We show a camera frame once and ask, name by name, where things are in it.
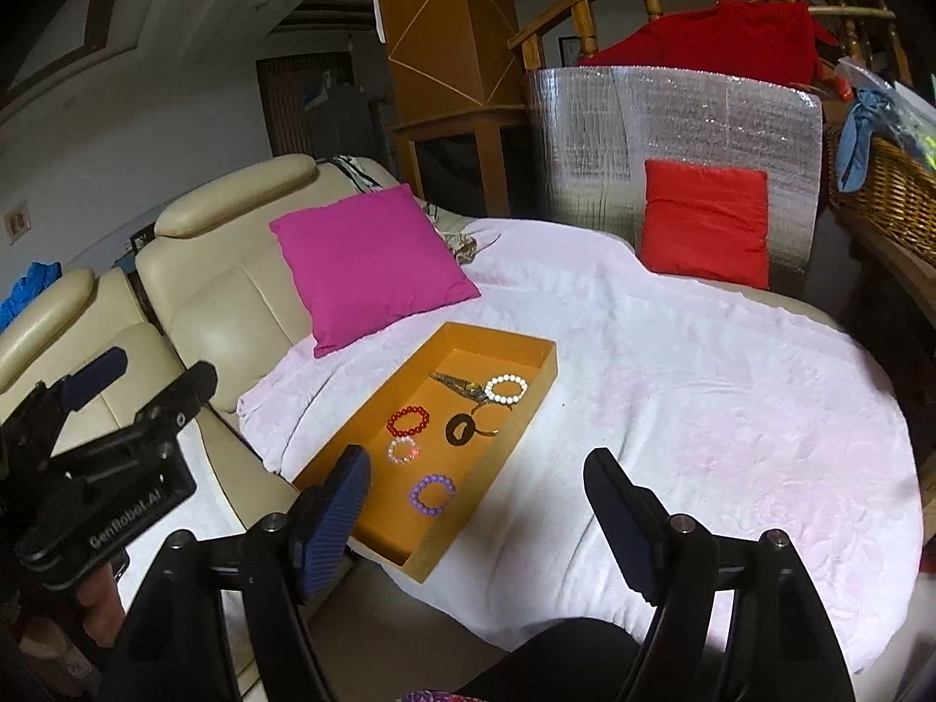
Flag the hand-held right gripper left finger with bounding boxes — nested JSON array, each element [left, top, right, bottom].
[[121, 445, 373, 702]]

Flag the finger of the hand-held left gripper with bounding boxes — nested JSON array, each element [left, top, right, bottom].
[[15, 347, 130, 440], [132, 361, 221, 455]]

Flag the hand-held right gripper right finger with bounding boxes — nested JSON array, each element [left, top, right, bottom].
[[583, 448, 856, 702]]

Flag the orange tray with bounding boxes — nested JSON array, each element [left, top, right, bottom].
[[292, 321, 560, 585]]

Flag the purple bead bracelet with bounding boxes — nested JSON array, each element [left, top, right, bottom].
[[410, 474, 456, 515]]

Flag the metallic braided bracelet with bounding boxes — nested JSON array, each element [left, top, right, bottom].
[[429, 371, 507, 437]]

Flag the person's left hand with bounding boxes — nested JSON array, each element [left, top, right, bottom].
[[69, 559, 129, 648]]

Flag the beige leather sofa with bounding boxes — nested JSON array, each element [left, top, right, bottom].
[[0, 153, 469, 702]]

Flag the bright blue garment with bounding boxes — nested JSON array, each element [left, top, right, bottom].
[[0, 259, 61, 330]]

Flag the white pink blanket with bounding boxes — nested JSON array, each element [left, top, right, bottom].
[[117, 215, 924, 675]]

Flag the person's dark trouser leg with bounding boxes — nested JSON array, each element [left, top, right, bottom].
[[460, 617, 648, 702]]

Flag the magenta pillow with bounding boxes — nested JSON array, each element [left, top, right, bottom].
[[269, 184, 482, 359]]

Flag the red pillow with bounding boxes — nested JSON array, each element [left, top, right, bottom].
[[638, 159, 772, 291]]

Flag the patterned cloth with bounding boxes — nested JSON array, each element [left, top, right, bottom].
[[437, 230, 502, 266]]

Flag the dark door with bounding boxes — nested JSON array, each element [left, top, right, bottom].
[[256, 51, 359, 162]]

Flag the silver insulation mat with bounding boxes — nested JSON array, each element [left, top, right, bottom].
[[525, 64, 824, 292]]

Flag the orange wooden cabinet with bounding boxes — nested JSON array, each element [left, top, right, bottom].
[[367, 0, 529, 216]]

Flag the wicker basket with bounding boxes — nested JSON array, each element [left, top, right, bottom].
[[825, 128, 936, 264]]

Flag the blue cloth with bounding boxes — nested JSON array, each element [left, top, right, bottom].
[[835, 86, 904, 195]]

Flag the red cloth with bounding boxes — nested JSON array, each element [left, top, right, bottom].
[[585, 0, 842, 85]]

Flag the wooden railing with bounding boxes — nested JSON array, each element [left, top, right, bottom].
[[508, 0, 915, 85]]

